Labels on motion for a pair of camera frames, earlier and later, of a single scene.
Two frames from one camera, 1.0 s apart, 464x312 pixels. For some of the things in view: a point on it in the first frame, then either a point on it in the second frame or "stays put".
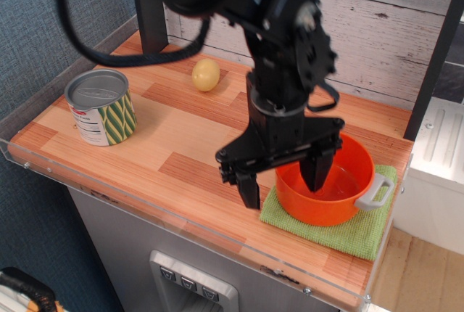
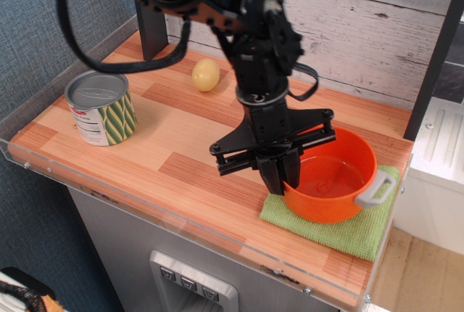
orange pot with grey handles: (349, 183) stays put
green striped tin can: (102, 107) stays put
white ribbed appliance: (430, 201) stays put
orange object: (33, 306) -> (51, 305)
